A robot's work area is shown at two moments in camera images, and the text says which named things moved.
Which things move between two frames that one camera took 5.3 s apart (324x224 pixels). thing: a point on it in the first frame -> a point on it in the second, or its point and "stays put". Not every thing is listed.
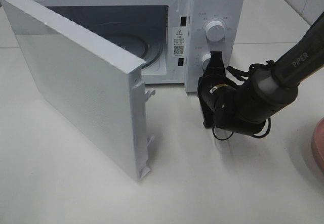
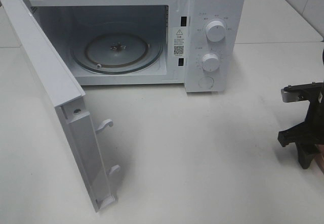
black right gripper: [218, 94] -> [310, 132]
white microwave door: [96, 85] -> [67, 96]
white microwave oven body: [173, 27] stays put
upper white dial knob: [215, 31] stays put
